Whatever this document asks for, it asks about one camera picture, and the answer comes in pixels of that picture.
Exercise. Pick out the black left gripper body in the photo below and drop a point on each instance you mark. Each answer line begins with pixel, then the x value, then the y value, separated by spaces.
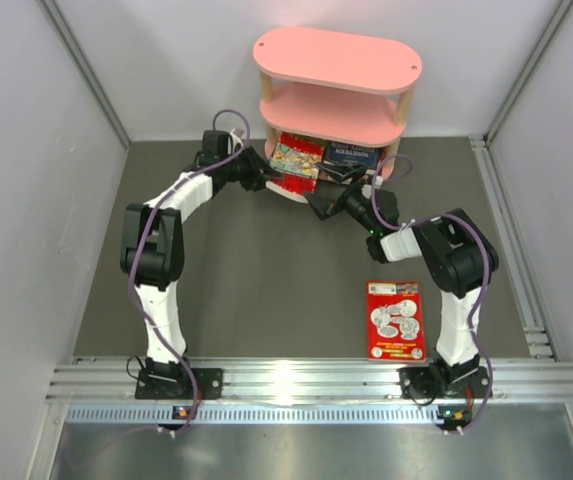
pixel 254 170

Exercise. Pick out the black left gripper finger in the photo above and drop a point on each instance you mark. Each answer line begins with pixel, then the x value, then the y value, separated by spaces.
pixel 256 183
pixel 260 168

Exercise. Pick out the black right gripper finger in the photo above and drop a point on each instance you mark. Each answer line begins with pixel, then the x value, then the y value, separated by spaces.
pixel 323 207
pixel 343 173

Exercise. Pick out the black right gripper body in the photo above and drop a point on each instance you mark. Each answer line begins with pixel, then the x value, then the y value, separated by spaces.
pixel 336 198

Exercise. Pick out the dark blue Nineteen Eighty-Four book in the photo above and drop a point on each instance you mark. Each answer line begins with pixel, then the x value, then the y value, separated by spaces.
pixel 350 155

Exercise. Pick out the purple cartoon paperback book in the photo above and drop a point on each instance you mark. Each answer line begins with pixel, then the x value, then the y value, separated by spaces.
pixel 297 184

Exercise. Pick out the green paperback book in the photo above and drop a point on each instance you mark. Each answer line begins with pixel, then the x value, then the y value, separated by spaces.
pixel 298 155

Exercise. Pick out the red cartoon paperback book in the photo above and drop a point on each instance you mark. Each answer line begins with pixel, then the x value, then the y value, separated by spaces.
pixel 395 330

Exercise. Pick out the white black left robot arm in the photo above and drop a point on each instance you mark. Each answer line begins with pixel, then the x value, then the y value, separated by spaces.
pixel 152 250

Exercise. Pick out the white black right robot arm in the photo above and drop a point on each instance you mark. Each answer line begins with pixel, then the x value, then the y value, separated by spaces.
pixel 458 256

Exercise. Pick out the pink three-tier shelf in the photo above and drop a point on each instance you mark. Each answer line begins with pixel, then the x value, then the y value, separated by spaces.
pixel 347 88

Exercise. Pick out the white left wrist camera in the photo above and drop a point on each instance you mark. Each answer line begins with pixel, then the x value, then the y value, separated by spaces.
pixel 237 139

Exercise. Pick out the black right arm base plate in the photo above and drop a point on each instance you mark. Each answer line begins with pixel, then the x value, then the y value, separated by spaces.
pixel 426 385

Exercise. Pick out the perforated metal cable tray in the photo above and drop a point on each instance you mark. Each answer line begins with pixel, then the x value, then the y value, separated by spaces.
pixel 228 414

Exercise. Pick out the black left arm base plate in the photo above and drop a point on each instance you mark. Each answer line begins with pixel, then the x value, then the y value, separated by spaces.
pixel 201 384

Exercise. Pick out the aluminium mounting rail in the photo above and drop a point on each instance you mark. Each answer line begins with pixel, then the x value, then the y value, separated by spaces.
pixel 310 381

